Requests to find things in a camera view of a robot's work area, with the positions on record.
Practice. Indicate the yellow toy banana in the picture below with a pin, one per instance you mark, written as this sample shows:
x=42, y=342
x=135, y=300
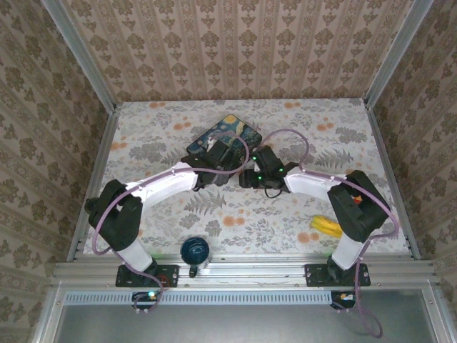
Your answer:
x=325, y=226

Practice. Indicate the black controller board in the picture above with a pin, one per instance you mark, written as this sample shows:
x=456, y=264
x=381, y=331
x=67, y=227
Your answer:
x=342, y=299
x=146, y=299

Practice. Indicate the dark blue mug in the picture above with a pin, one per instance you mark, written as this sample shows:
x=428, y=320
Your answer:
x=194, y=250

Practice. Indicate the aluminium side rail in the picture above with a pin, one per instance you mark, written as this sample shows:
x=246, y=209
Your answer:
x=392, y=160
x=93, y=171

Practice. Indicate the aluminium frame post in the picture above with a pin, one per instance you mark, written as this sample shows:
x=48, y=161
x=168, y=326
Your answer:
x=78, y=57
x=396, y=53

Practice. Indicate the long aluminium cross rail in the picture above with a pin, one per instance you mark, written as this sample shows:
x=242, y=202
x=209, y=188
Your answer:
x=250, y=273

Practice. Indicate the starry night painted box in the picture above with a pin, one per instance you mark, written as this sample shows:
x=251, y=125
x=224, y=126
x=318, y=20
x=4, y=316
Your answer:
x=232, y=128

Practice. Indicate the grey metal panel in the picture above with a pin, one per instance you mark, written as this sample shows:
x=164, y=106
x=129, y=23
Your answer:
x=250, y=325

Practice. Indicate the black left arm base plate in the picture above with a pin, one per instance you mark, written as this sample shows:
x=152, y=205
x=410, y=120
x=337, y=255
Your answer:
x=168, y=276

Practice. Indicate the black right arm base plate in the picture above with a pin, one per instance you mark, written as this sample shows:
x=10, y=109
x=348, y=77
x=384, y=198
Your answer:
x=317, y=275

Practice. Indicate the small black jar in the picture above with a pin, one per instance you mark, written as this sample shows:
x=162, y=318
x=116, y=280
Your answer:
x=91, y=205

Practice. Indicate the floral tablecloth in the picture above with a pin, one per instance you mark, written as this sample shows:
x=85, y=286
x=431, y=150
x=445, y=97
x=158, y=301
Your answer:
x=250, y=221

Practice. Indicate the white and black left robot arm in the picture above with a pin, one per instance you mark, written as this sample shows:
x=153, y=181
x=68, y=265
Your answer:
x=168, y=184

